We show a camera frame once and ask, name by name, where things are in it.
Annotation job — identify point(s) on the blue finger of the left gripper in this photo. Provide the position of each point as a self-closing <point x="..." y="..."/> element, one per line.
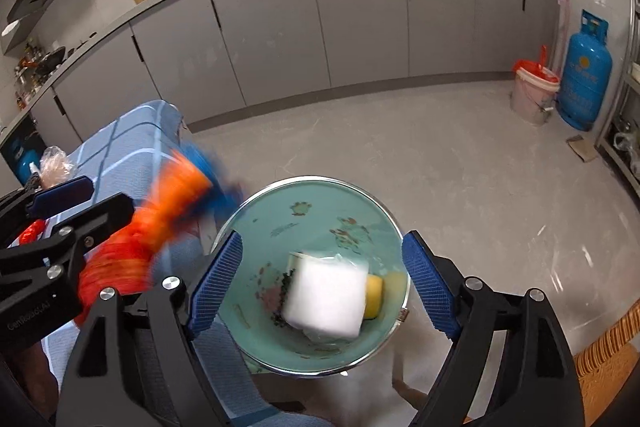
<point x="22" y="207"/>
<point x="68" y="243"/>

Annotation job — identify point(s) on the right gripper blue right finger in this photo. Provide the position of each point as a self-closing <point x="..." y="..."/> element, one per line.
<point x="469" y="312"/>

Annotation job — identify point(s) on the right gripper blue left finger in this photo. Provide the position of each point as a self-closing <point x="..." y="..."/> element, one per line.
<point x="134" y="361"/>

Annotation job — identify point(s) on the clear plastic bag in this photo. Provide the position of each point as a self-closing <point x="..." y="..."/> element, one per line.
<point x="55" y="167"/>

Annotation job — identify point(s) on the orange snack wrapper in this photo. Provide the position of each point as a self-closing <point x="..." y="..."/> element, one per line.
<point x="188" y="187"/>

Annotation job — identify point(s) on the white tissue wad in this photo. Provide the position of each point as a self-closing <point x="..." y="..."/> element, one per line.
<point x="326" y="295"/>

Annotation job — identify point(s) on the teal metal trash bin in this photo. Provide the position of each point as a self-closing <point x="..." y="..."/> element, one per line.
<point x="306" y="214"/>

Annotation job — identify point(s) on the grey kitchen cabinets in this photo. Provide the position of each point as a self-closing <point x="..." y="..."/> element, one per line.
<point x="217" y="58"/>

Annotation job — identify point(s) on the person's left hand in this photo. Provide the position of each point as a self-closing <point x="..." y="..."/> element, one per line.
<point x="33" y="371"/>

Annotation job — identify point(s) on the blue gas cylinder under counter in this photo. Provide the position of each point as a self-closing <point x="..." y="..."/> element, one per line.
<point x="21" y="151"/>

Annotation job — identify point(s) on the blue checkered tablecloth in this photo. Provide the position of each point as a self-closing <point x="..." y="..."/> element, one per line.
<point x="125" y="157"/>

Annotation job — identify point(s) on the wicker chair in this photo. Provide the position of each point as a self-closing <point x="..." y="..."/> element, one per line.
<point x="607" y="366"/>

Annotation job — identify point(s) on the black wok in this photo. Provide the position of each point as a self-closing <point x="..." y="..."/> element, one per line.
<point x="51" y="61"/>

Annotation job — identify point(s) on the yellow sponge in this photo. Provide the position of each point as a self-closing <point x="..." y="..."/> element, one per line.
<point x="384" y="292"/>

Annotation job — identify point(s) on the cardboard piece on floor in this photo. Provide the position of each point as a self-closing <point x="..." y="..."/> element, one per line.
<point x="583" y="148"/>

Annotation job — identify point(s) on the metal storage shelf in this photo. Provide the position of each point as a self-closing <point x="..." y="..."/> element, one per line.
<point x="618" y="139"/>

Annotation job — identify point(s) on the pink bucket with red bag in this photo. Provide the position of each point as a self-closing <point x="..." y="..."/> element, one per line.
<point x="535" y="89"/>

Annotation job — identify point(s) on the blue gas cylinder by wall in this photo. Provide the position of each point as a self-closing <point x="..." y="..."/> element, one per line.
<point x="587" y="69"/>

